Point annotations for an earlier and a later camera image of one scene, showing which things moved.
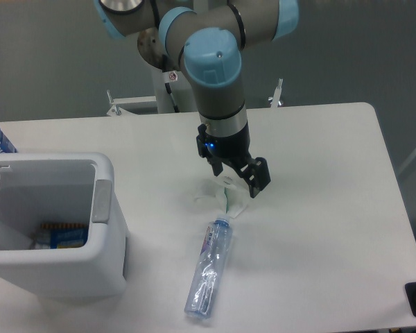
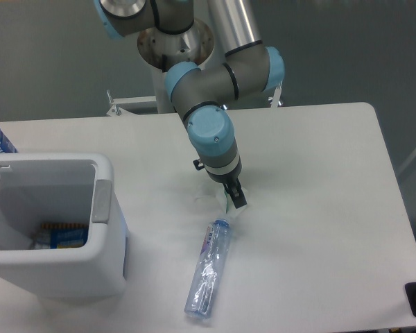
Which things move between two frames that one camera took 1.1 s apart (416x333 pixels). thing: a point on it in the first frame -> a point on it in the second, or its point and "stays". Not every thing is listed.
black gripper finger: x=256 y=173 -> x=236 y=192
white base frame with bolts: x=114 y=109 stays
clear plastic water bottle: x=208 y=276 stays
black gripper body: x=235 y=150 -> x=229 y=180
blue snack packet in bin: x=50 y=236 stays
